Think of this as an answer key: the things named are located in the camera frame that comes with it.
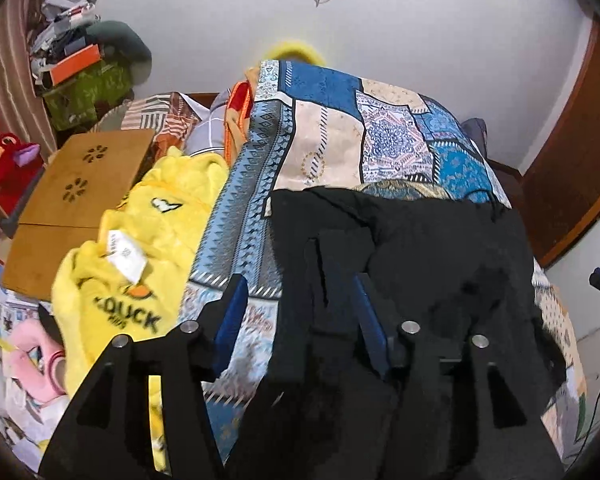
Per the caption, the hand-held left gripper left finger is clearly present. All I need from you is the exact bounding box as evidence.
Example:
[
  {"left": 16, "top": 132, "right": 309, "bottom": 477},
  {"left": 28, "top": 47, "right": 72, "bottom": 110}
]
[{"left": 39, "top": 274, "right": 251, "bottom": 480}]

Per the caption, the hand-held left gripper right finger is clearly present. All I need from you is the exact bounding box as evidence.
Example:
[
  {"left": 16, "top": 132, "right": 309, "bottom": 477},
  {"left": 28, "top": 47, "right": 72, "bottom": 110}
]
[{"left": 352, "top": 272, "right": 566, "bottom": 480}]

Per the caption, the black zip hoodie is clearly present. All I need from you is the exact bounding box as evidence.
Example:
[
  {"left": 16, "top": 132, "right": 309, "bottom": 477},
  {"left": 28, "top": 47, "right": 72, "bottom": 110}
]
[{"left": 225, "top": 185, "right": 568, "bottom": 480}]

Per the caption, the pile of grey clothes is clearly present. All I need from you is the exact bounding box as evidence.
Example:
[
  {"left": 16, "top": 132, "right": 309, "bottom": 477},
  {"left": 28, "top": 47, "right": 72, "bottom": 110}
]
[{"left": 30, "top": 0, "right": 101, "bottom": 86}]

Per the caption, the brown wooden door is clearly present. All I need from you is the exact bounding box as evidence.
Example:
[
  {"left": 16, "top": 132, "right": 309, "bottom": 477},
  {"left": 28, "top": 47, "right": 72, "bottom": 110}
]
[{"left": 522, "top": 15, "right": 600, "bottom": 266}]

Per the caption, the yellow fleece garment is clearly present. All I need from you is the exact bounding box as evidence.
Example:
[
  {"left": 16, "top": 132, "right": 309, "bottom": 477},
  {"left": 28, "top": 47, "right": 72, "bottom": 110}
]
[{"left": 37, "top": 147, "right": 231, "bottom": 476}]

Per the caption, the bamboo lap table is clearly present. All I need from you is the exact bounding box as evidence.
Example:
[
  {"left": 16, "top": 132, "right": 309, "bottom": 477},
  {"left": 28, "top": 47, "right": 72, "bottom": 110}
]
[{"left": 1, "top": 129, "right": 157, "bottom": 303}]

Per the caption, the grey plaid cloth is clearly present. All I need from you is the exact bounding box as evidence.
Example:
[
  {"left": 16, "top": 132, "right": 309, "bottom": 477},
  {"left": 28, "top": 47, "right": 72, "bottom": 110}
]
[{"left": 187, "top": 105, "right": 231, "bottom": 161}]

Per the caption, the grey backpack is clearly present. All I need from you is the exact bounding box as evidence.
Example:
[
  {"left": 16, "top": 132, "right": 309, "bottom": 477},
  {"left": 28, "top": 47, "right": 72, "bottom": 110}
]
[{"left": 462, "top": 117, "right": 491, "bottom": 161}]

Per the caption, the pink plush toy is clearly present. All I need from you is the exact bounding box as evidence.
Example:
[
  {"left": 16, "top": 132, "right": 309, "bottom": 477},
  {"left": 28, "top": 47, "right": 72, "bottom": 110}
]
[{"left": 2, "top": 317, "right": 68, "bottom": 403}]

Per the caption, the blue patchwork blanket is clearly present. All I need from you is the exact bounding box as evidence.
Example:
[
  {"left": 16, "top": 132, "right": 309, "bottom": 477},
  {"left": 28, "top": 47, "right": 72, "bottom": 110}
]
[{"left": 150, "top": 59, "right": 588, "bottom": 466}]

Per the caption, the striped orange grey cloth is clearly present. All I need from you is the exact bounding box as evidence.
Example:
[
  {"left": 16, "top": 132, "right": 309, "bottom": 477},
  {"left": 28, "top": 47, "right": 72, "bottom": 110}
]
[{"left": 122, "top": 92, "right": 201, "bottom": 136}]

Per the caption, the pile of papers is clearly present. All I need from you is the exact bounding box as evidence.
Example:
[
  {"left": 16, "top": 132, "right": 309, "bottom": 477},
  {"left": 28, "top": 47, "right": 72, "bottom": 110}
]
[{"left": 0, "top": 265, "right": 71, "bottom": 466}]

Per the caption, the green patterned cloth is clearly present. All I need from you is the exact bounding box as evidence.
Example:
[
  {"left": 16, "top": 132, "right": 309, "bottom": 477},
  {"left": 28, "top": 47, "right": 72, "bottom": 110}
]
[{"left": 42, "top": 62, "right": 133, "bottom": 133}]

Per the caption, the red plush toy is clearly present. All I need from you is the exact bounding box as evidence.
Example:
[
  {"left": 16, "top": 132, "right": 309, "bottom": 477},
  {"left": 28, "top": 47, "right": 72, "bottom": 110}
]
[{"left": 0, "top": 132, "right": 46, "bottom": 216}]

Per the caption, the yellow foam hoop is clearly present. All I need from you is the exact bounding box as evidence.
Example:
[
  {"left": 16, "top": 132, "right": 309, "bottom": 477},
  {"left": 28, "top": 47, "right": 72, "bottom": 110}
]
[{"left": 265, "top": 39, "right": 328, "bottom": 68}]

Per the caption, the grey pillow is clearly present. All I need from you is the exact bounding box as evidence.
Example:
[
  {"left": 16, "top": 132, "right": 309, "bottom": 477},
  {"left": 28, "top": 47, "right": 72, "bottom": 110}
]
[{"left": 87, "top": 20, "right": 153, "bottom": 88}]

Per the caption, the orange box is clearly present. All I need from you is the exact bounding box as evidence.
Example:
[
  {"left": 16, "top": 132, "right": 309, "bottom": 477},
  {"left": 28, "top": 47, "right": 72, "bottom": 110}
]
[{"left": 49, "top": 43, "right": 103, "bottom": 86}]

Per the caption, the striped brown curtain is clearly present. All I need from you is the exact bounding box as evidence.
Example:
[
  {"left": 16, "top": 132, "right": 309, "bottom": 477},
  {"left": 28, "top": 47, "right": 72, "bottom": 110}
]
[{"left": 0, "top": 0, "right": 61, "bottom": 171}]

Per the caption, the black cable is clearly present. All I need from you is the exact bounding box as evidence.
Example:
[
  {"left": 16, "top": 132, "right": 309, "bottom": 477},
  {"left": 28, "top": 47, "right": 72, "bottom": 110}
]
[{"left": 575, "top": 375, "right": 600, "bottom": 461}]

